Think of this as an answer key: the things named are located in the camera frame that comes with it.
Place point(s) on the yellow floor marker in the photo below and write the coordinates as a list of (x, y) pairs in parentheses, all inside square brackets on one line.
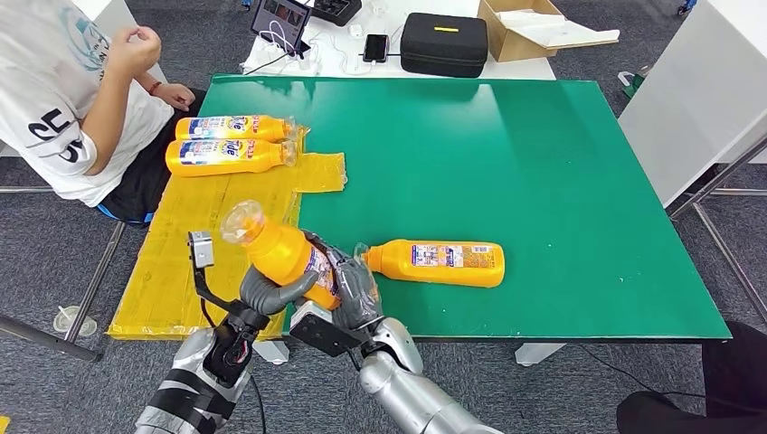
[(3, 426)]

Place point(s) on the brown cardboard box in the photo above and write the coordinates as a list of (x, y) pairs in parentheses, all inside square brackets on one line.
[(510, 50)]

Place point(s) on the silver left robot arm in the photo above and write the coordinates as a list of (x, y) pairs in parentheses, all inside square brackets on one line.
[(192, 389)]

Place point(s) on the black carrying case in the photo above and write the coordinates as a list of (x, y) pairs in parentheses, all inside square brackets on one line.
[(444, 47)]

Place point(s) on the white sheet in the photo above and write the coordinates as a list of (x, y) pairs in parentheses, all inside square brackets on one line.
[(558, 32)]

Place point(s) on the person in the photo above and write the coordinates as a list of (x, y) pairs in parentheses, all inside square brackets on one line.
[(36, 90)]

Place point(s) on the orange detergent bottle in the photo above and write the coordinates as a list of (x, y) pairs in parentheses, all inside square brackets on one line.
[(395, 263), (263, 157), (269, 127), (281, 254)]

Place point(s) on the person's left forearm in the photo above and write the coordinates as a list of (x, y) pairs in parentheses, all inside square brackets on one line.
[(145, 80)]

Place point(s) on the person's right forearm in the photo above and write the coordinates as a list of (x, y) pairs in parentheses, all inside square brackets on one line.
[(111, 120)]

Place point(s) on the small white case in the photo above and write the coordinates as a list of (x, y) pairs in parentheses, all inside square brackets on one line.
[(356, 31)]

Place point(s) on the white cabinet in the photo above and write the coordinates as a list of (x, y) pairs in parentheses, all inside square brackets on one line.
[(695, 90)]

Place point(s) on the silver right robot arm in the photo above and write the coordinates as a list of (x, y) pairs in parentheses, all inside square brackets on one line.
[(413, 401)]

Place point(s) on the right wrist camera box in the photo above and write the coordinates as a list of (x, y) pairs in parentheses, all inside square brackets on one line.
[(323, 335)]

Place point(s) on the black device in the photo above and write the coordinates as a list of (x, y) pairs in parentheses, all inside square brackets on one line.
[(335, 9)]

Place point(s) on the green floor object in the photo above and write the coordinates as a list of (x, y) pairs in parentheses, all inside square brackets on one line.
[(632, 85)]

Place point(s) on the clear plastic cup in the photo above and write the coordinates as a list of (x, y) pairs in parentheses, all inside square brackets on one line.
[(63, 322)]

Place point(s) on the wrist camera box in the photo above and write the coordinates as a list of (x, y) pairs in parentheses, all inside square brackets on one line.
[(201, 250), (323, 335)]

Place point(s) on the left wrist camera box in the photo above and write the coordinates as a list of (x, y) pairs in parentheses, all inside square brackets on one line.
[(201, 250)]

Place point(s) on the blue wheeled object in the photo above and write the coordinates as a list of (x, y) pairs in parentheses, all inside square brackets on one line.
[(686, 6)]

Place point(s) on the metal chair frame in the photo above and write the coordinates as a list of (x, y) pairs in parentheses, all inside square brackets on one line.
[(48, 338)]

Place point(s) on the black smartphone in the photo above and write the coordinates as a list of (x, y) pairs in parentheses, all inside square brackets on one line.
[(376, 48)]

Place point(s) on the white table foot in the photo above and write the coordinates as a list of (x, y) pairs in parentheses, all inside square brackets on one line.
[(536, 353), (275, 353)]

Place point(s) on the yellow taped cardboard sheet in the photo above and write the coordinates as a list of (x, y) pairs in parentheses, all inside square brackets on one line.
[(180, 251)]

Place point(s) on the metal table frame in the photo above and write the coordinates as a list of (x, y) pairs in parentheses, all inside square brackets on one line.
[(722, 248)]

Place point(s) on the black tablet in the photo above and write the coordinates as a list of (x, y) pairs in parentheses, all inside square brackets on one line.
[(278, 17)]

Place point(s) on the person's left hand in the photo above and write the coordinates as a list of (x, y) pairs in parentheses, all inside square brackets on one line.
[(175, 97)]

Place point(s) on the person's right hand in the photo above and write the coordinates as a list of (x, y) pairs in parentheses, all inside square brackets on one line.
[(135, 51)]

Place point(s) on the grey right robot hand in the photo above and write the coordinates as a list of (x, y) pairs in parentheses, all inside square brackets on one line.
[(356, 293)]

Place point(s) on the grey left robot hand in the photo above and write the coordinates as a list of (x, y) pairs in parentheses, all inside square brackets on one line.
[(269, 299)]

